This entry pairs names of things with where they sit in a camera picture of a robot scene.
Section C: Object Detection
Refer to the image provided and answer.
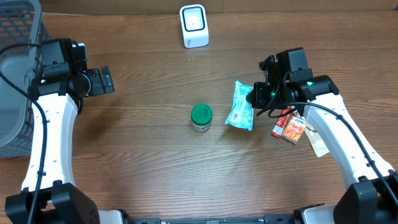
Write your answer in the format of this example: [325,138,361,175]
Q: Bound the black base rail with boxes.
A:
[122,213,300,224]

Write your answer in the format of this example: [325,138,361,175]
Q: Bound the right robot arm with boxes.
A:
[246,47,397,224]

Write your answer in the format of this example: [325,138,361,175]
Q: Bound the grey plastic mesh basket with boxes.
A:
[1,0,50,157]

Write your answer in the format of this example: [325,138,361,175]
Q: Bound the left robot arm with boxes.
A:
[1,39,123,223]

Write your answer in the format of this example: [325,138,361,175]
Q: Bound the teal wet wipes pack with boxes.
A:
[225,81,254,131]

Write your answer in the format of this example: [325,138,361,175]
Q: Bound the brown white snack bag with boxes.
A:
[305,124,329,157]

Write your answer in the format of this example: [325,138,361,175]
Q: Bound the red snack bar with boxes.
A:
[271,108,291,138]

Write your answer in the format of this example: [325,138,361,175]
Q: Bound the teal orange tissue pack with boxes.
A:
[282,114,308,144]

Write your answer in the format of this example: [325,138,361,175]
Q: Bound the white barcode scanner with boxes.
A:
[180,4,210,49]

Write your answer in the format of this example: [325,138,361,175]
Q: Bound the green lid jar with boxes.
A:
[190,104,213,132]

